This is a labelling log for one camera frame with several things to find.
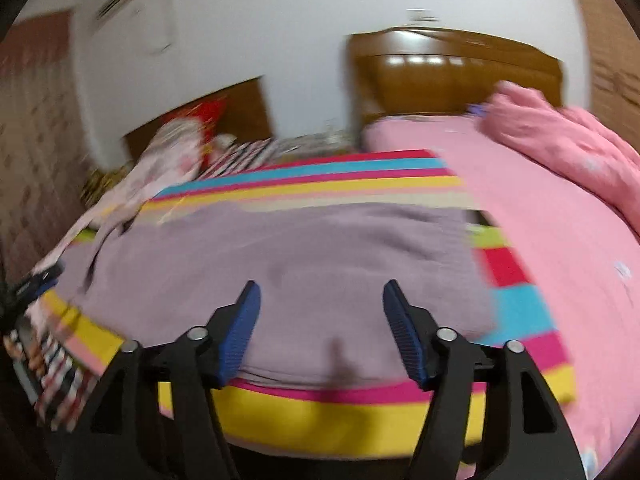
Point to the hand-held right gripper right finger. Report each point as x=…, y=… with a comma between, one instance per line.
x=402, y=330

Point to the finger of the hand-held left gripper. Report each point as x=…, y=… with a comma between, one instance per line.
x=37, y=285

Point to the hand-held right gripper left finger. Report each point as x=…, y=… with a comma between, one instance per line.
x=242, y=330

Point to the purple pants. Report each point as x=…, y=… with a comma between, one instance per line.
x=300, y=285

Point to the colourful striped blanket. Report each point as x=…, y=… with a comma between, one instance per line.
x=325, y=420

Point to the yellow black patterned cloth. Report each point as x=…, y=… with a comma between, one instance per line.
x=102, y=185

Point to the floral curtain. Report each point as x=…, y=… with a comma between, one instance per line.
x=35, y=135

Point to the pink bed sheet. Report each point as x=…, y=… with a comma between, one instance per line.
x=550, y=240

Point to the floral white pink pillow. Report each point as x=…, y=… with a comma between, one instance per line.
x=165, y=160

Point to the dark wooden headboard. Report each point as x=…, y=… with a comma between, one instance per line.
x=245, y=110

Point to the red pillow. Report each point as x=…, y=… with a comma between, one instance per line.
x=210, y=110

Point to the small purple object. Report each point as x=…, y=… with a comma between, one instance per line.
x=477, y=109

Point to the pink quilt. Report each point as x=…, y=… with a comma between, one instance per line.
x=550, y=135

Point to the light wooden headboard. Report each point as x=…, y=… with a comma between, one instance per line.
x=440, y=80

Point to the wooden wardrobe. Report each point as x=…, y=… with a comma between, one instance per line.
x=615, y=60

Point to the wall socket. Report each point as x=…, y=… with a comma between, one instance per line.
x=422, y=15

